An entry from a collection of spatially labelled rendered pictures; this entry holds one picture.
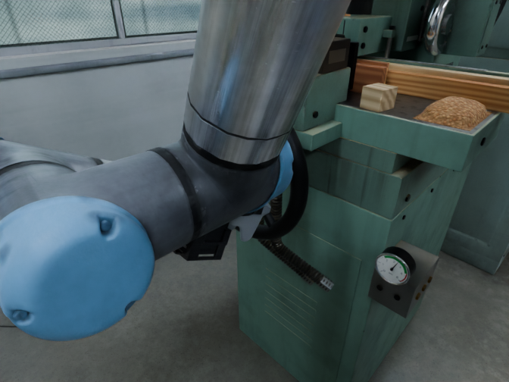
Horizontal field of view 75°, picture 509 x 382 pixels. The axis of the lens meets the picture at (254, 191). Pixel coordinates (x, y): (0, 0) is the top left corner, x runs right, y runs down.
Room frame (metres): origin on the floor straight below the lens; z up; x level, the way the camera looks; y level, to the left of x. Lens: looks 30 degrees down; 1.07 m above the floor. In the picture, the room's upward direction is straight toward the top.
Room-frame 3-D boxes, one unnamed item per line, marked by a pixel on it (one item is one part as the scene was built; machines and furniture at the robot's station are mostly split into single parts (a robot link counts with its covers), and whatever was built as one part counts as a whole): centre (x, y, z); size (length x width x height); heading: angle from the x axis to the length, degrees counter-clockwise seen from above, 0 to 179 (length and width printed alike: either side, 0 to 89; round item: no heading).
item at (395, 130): (0.70, -0.14, 0.87); 0.61 x 0.30 x 0.06; 45
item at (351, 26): (0.79, -0.23, 0.99); 0.14 x 0.07 x 0.09; 135
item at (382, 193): (0.87, -0.30, 0.76); 0.57 x 0.45 x 0.09; 135
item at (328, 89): (0.64, -0.08, 0.92); 0.15 x 0.13 x 0.09; 45
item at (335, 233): (0.87, -0.30, 0.36); 0.58 x 0.45 x 0.71; 135
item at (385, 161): (0.74, -0.17, 0.82); 0.40 x 0.21 x 0.04; 45
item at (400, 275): (0.45, -0.25, 0.65); 0.06 x 0.04 x 0.08; 45
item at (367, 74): (0.73, -0.19, 0.93); 0.17 x 0.02 x 0.05; 45
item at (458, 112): (0.54, -0.33, 0.91); 0.12 x 0.09 x 0.03; 135
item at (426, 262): (0.50, -0.30, 0.58); 0.12 x 0.08 x 0.08; 135
